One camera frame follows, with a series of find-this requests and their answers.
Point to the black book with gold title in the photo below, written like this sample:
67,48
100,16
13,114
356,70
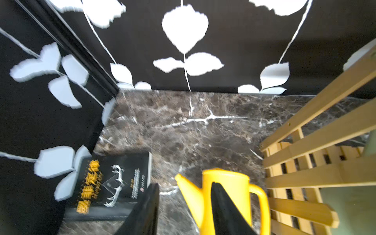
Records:
107,188

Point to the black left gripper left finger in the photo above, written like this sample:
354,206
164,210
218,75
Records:
143,220

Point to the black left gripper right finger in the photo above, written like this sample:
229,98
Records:
226,217

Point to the yellow plastic watering can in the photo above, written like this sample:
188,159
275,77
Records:
238,188

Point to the wooden slatted two-tier shelf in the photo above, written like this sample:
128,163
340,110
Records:
298,167

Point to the light green watering can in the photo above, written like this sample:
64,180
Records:
354,204

